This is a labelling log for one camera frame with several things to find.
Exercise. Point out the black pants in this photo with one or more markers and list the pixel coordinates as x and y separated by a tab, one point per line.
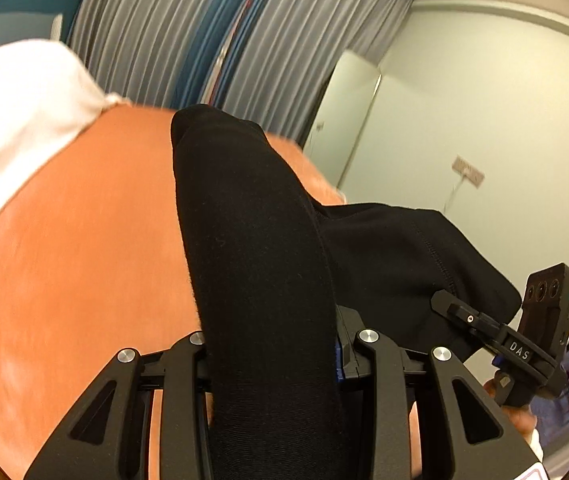
269	267

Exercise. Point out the black camera box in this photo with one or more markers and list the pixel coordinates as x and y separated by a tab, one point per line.
545	310

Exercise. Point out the wall socket panel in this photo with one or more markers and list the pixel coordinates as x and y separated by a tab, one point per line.
468	172

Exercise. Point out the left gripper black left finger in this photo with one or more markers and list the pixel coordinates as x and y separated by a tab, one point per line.
106	434

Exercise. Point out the grey curtains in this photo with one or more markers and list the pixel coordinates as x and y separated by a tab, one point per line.
266	61

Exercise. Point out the person's right hand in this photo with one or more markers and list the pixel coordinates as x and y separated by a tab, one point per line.
524	421

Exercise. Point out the orange bed cover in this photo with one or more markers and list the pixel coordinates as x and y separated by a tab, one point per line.
91	261

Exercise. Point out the standing floor mirror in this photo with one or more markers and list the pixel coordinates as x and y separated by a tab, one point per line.
341	115

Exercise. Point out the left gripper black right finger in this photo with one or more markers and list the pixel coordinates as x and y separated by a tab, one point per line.
421	415

